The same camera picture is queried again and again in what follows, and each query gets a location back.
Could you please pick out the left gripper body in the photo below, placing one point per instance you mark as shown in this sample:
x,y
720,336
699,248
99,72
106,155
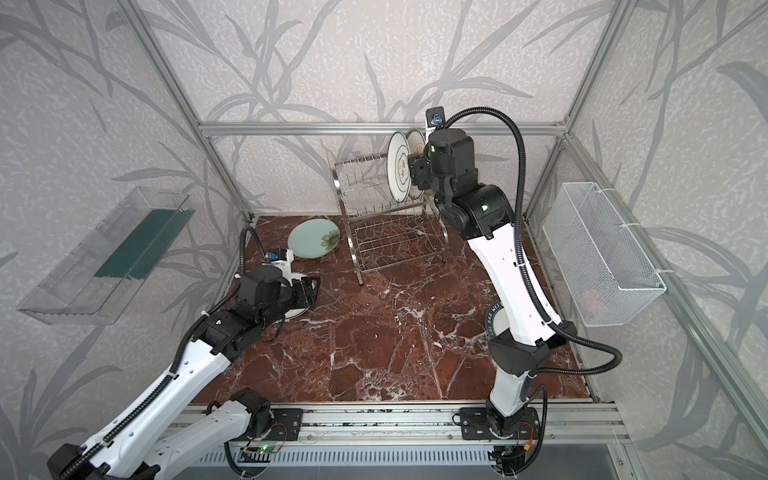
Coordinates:
x,y
306,289

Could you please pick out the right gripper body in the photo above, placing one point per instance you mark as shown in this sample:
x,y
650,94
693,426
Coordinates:
x,y
419,171

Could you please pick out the small orange sun plate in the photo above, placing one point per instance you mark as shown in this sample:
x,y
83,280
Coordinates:
x,y
303,290

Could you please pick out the large orange sun plate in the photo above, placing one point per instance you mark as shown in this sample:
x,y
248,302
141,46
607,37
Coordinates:
x,y
416,143

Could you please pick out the white plate green emblem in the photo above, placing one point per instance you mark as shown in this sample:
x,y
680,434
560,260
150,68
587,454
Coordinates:
x,y
398,173

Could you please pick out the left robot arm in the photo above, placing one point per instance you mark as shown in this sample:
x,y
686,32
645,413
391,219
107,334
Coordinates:
x,y
133,446

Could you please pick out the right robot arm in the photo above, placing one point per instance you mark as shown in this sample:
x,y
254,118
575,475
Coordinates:
x,y
522,336

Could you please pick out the stainless steel dish rack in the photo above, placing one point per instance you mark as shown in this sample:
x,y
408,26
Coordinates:
x,y
380,231

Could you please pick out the light green flower plate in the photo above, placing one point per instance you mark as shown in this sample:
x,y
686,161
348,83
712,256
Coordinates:
x,y
314,238

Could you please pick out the white plate green rim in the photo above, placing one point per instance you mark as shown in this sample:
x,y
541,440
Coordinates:
x,y
493,315

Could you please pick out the clear plastic tray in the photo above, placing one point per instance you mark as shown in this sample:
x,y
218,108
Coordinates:
x,y
95,283

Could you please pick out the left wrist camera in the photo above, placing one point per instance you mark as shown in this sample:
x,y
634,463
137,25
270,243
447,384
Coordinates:
x,y
282,259

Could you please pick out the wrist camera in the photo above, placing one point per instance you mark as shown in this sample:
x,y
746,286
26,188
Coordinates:
x,y
282,259
435,119

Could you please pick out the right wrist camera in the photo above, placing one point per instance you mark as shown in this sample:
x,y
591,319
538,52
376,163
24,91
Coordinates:
x,y
435,119

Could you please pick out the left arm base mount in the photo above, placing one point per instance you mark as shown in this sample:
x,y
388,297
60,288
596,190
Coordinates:
x,y
281,424

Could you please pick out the white wire mesh basket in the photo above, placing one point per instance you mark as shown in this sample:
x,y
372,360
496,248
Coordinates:
x,y
608,274

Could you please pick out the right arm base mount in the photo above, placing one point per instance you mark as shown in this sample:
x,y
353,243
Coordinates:
x,y
486,423

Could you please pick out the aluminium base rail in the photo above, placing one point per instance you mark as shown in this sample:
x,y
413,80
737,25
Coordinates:
x,y
413,423

